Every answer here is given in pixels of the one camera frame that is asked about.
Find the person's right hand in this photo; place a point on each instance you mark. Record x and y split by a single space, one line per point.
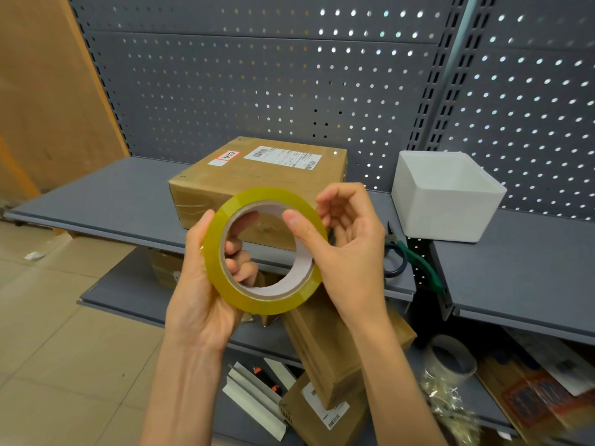
353 255

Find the person's left hand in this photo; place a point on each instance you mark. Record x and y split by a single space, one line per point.
195 301

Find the yellow tape roll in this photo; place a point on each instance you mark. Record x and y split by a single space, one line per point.
214 269

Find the black scissors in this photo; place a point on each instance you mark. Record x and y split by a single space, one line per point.
395 260

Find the white plastic bin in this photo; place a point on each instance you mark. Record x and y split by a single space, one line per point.
446 199

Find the brown cardboard box white labels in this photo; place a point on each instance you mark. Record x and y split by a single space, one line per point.
204 181

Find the person's left forearm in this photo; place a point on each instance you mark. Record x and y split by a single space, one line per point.
181 399

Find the cardboard box torn white sticker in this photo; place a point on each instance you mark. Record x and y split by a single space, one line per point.
165 269

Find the cardboard box red lettering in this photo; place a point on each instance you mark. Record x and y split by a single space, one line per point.
325 362

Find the white tape roll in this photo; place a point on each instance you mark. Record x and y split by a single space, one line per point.
450 359

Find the cardboard box barcode label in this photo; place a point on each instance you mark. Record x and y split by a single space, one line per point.
320 413

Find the cardboard box red blue print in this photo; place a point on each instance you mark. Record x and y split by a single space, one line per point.
539 394

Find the white flat strips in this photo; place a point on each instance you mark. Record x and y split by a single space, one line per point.
255 394

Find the white paper scrap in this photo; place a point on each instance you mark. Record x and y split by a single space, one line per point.
34 255

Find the crumpled clear plastic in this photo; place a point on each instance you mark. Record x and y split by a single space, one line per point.
448 404

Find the grey perforated back panel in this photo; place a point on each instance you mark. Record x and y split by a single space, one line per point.
520 106
255 78

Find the brown wooden panel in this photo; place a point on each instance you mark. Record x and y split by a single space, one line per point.
42 92

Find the grey slotted upright post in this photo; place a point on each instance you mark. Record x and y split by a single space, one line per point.
451 71
100 74

